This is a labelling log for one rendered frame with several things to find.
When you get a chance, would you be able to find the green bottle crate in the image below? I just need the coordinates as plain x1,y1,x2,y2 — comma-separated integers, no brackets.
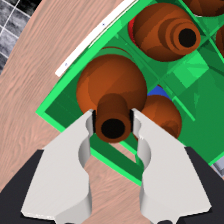
36,0,224,186

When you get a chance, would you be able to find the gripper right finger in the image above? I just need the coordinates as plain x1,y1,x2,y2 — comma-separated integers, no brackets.
129,108,224,224

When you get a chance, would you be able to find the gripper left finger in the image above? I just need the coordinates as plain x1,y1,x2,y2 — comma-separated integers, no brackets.
0,109,96,224

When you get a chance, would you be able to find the grey rectangular tray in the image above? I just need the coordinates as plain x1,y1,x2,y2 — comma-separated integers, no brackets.
211,156,224,178

